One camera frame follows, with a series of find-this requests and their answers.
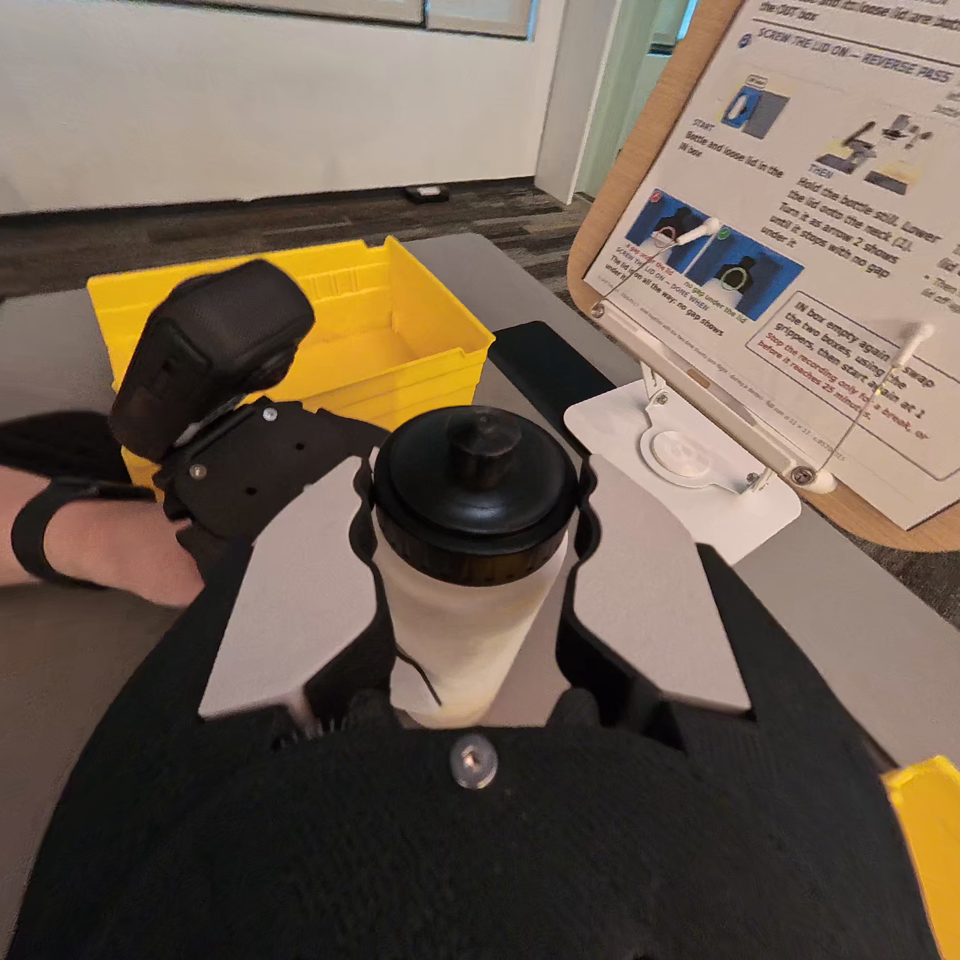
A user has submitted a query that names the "black bottle lid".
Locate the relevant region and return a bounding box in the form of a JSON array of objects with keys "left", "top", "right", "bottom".
[{"left": 372, "top": 405, "right": 580, "bottom": 588}]

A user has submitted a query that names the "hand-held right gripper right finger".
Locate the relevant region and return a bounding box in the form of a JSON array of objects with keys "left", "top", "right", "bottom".
[{"left": 558, "top": 453, "right": 751, "bottom": 725}]

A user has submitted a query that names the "yellow plastic bin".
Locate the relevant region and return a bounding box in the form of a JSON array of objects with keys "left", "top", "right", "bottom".
[
  {"left": 86, "top": 236, "right": 496, "bottom": 492},
  {"left": 881, "top": 756, "right": 960, "bottom": 960}
]

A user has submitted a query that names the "printed instruction sheet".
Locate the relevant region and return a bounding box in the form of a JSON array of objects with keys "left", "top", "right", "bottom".
[{"left": 581, "top": 0, "right": 960, "bottom": 530}]

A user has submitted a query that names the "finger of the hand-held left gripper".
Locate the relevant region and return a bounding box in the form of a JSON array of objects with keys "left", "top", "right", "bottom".
[{"left": 388, "top": 646, "right": 444, "bottom": 712}]

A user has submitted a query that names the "window frame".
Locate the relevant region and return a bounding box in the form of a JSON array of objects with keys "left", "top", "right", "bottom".
[{"left": 202, "top": 0, "right": 537, "bottom": 40}]

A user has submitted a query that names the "person's left hand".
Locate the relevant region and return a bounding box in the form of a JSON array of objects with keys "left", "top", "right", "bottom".
[{"left": 0, "top": 468, "right": 207, "bottom": 609}]

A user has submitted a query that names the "white stand base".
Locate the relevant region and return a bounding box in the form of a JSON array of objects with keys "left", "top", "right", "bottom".
[{"left": 564, "top": 378, "right": 802, "bottom": 567}]

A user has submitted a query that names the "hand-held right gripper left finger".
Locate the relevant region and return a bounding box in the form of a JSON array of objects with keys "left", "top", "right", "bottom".
[{"left": 198, "top": 456, "right": 396, "bottom": 732}]

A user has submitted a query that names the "white plastic bottle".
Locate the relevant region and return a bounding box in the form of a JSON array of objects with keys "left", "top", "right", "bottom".
[{"left": 371, "top": 525, "right": 573, "bottom": 730}]

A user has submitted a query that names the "wooden display board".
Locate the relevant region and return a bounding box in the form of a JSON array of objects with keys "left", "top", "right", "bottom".
[{"left": 566, "top": 0, "right": 960, "bottom": 555}]

